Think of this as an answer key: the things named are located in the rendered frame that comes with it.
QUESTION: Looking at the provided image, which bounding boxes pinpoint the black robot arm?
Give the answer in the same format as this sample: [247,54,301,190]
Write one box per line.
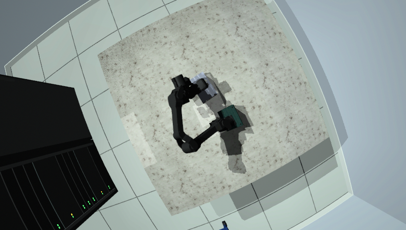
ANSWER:
[168,74,236,153]

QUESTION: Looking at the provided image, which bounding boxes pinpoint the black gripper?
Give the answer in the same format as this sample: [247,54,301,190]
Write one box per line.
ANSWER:
[187,78,208,99]

